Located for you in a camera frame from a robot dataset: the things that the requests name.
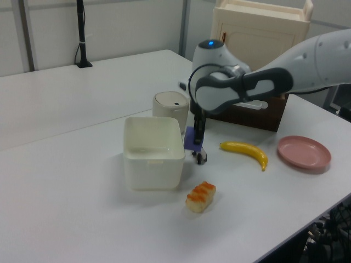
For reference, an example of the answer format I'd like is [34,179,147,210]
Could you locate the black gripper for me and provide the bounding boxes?
[191,103,206,146]

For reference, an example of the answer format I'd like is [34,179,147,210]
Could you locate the purple cube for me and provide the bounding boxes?
[183,125,205,152]

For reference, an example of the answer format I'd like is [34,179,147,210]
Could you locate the cream open plastic box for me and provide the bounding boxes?
[122,116,186,192]

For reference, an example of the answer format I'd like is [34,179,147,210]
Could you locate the panda toy figure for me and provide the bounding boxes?
[191,147,208,166]

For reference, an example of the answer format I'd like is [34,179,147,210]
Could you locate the small beige trash can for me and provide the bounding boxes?
[152,91,191,135]

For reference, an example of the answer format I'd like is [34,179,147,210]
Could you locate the yellow toy banana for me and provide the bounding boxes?
[219,140,269,172]

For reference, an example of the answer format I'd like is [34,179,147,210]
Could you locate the salmon sushi toy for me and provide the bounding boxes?
[185,181,217,213]

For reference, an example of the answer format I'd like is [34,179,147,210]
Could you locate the pink plastic plate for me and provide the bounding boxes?
[276,135,332,169]

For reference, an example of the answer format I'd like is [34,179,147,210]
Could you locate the cream wooden cabinet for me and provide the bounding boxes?
[213,0,314,73]

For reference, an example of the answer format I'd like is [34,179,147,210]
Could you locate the black pole stand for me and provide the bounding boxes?
[74,0,93,68]

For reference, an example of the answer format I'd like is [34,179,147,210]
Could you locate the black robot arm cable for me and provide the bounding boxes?
[187,63,229,113]

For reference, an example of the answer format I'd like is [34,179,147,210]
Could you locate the wooden drawer with white handle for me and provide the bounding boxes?
[205,93,290,133]

